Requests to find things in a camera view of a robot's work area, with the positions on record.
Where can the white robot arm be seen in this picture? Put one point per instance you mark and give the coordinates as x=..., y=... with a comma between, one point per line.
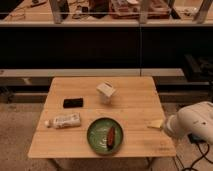
x=196, y=119

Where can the red tray on workbench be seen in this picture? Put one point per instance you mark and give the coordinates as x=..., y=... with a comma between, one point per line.
x=130, y=9

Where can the black rectangular phone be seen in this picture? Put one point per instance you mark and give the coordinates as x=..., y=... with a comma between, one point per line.
x=73, y=103

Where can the black equipment on right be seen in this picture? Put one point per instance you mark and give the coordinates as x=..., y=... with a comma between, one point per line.
x=198, y=69

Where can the wooden folding table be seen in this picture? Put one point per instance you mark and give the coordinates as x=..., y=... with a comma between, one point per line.
x=133, y=105

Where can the white tube bottle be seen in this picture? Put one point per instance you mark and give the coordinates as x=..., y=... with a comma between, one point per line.
x=64, y=121

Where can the long workbench shelf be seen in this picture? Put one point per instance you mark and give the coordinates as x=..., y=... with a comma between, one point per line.
x=96, y=13

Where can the red-brown food piece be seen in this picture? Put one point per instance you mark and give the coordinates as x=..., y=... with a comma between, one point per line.
x=110, y=137

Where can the green ceramic bowl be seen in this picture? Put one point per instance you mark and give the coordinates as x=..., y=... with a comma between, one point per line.
x=97, y=136

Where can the cream pusher end effector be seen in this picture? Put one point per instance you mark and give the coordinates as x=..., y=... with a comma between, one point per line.
x=155, y=124

